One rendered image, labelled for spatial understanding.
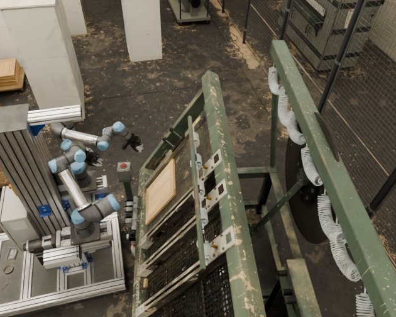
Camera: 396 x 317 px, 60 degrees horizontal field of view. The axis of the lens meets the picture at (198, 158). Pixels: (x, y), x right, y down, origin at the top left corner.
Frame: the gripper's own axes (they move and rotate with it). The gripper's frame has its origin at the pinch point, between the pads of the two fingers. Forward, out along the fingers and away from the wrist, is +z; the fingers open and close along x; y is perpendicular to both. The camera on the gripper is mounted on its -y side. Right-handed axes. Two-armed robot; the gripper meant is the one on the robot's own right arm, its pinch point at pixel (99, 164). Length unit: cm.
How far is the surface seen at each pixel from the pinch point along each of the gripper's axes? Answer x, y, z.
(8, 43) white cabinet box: 250, -354, 60
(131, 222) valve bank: -27, -21, 72
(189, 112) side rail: 62, 40, 42
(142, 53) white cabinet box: 301, -195, 200
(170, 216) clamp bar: -28, 47, 34
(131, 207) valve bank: -12, -27, 75
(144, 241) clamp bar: -45, 14, 52
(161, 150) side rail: 40, 0, 67
